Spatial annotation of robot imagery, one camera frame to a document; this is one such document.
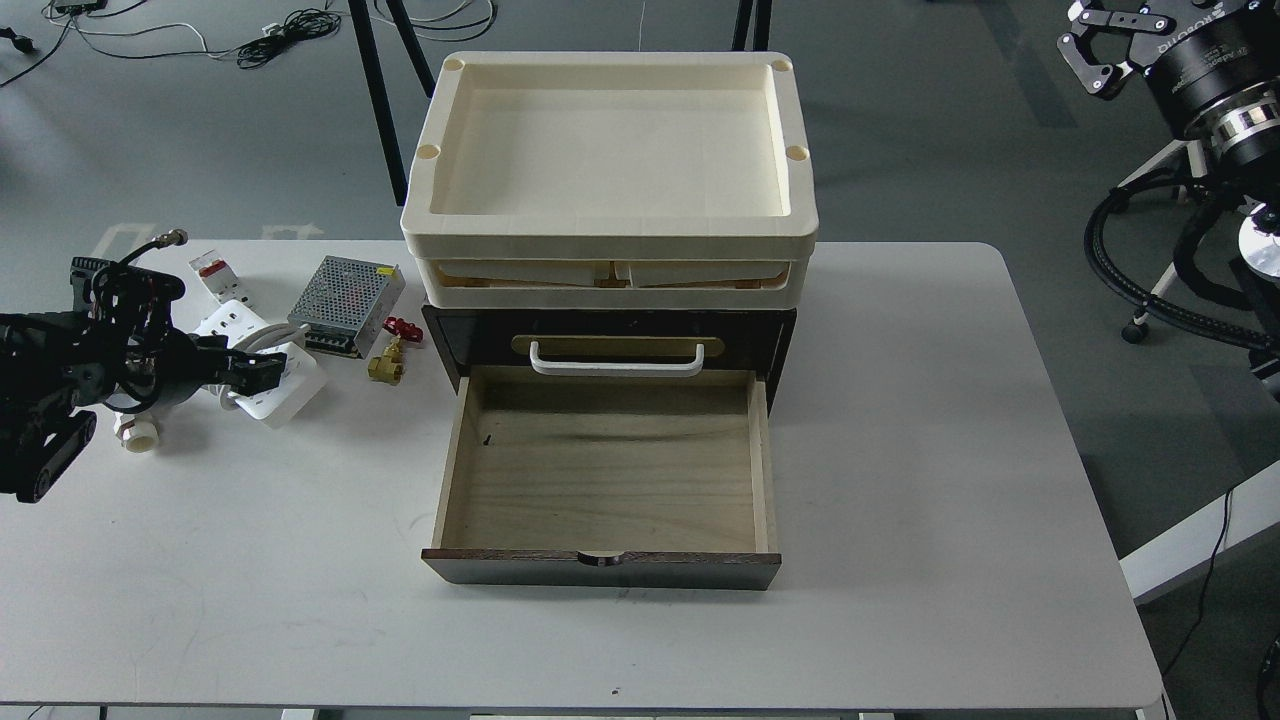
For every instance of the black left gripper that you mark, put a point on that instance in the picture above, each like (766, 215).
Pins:
(129, 356)

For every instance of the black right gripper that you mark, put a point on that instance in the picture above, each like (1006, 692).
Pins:
(1192, 54)

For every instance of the white power strip with cable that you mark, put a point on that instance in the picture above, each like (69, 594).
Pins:
(246, 331)

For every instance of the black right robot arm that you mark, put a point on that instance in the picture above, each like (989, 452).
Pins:
(1240, 138)

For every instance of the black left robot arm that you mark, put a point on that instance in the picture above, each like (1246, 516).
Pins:
(43, 429)

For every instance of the metal mesh power supply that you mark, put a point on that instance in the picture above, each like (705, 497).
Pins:
(345, 304)

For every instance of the white plastic pipe valve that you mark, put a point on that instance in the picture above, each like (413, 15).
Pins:
(136, 432)

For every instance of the cream lower stacked tray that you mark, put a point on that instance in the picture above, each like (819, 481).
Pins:
(613, 284)

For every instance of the black tripod leg right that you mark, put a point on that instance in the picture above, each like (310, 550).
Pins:
(752, 26)

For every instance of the black tripod leg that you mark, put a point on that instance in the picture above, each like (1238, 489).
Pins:
(377, 87)
(752, 26)

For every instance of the cream plastic top tray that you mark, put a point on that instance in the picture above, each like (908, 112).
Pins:
(613, 156)

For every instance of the open wooden drawer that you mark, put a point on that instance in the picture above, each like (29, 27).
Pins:
(608, 482)

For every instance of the black tripod leg left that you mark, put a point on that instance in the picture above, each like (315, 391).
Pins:
(377, 87)

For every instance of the white circuit breaker red switch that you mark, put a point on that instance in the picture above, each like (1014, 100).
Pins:
(219, 279)

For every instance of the brass valve red handle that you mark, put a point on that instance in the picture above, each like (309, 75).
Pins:
(388, 366)

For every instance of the white drawer handle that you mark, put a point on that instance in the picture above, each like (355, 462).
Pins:
(637, 370)

